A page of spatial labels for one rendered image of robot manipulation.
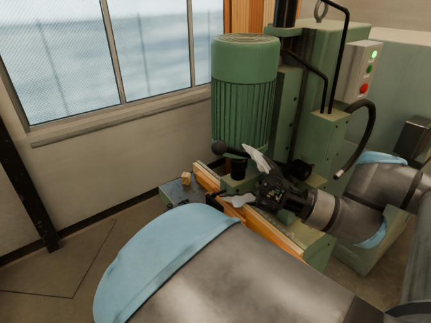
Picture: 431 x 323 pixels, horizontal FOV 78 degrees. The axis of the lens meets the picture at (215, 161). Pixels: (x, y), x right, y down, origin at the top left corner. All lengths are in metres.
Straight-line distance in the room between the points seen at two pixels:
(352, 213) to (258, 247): 0.52
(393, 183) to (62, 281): 1.95
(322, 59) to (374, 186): 0.36
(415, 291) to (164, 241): 0.21
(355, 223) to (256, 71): 0.41
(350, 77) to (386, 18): 2.22
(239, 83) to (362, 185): 0.36
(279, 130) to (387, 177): 0.32
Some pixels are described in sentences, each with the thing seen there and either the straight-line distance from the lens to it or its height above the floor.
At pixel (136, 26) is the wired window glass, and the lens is 2.05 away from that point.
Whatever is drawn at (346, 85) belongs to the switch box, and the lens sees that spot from 0.88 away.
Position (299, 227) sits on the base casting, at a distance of 1.15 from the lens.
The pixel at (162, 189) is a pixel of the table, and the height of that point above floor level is 0.90.
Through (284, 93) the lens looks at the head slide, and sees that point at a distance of 0.79.
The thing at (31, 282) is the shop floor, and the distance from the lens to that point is 2.25.
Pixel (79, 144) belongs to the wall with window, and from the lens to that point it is 2.01.
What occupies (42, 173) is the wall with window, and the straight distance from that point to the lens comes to 2.05.
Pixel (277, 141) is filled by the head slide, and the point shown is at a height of 1.21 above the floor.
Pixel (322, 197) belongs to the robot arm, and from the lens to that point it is 0.65.
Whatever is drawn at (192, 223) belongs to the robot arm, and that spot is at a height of 1.49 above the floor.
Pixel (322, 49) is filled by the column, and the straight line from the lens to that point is 0.81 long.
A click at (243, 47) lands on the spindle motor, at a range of 0.65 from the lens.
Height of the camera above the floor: 1.61
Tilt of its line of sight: 33 degrees down
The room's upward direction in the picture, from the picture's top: straight up
